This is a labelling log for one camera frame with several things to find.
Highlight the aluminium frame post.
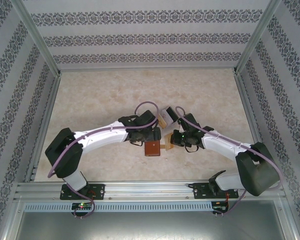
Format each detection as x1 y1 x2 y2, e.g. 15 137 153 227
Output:
0 197 25 240
284 198 300 240
12 0 62 77
232 0 283 76

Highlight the white floral card stack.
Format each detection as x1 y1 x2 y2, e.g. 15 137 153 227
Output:
159 108 171 124

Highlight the slotted grey cable duct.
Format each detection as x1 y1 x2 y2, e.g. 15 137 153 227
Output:
23 201 213 212

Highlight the black card stack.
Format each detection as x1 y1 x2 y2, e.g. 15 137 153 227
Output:
166 105 179 124

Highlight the aluminium side rail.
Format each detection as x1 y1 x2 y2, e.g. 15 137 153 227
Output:
23 72 62 183
233 69 291 201

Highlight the grey metal panel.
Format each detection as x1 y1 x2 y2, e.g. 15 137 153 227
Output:
16 211 297 240

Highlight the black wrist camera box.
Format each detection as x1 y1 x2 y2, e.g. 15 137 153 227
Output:
179 113 201 133
139 109 158 129

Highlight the aluminium front rail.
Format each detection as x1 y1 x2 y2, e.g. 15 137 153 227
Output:
14 181 287 201

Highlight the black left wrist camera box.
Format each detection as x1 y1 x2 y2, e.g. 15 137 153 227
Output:
139 109 158 129

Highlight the clear acrylic card box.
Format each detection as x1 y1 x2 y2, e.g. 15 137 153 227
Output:
157 104 180 131

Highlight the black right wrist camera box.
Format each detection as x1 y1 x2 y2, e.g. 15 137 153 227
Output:
179 113 201 133

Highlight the purple cable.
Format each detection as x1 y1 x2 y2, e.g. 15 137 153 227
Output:
174 106 283 218
47 101 160 218

